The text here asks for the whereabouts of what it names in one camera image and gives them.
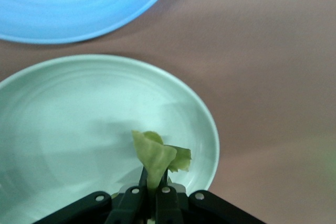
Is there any green lettuce leaf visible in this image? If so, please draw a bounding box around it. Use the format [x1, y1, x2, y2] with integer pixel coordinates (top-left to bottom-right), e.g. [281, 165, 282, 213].
[131, 129, 193, 194]

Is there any blue plate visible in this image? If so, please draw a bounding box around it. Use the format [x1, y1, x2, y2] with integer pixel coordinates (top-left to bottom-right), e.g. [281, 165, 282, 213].
[0, 0, 182, 45]

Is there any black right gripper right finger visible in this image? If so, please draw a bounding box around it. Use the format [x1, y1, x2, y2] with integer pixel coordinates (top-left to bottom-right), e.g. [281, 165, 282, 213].
[155, 168, 184, 224]

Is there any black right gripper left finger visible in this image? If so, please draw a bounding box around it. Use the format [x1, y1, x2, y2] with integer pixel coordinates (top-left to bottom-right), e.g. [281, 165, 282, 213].
[104, 166, 148, 224]

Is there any light green plate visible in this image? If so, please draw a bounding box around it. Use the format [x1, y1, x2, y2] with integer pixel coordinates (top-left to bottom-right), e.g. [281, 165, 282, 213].
[0, 54, 221, 224]

